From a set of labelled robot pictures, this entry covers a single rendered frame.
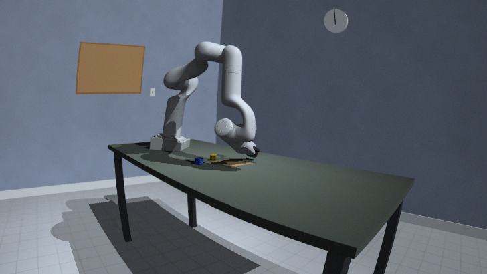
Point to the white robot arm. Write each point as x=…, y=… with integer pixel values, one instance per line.
x=236, y=135

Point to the tan flat mat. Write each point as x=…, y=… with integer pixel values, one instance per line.
x=231, y=163

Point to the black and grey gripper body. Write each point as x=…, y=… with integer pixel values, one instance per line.
x=247, y=149

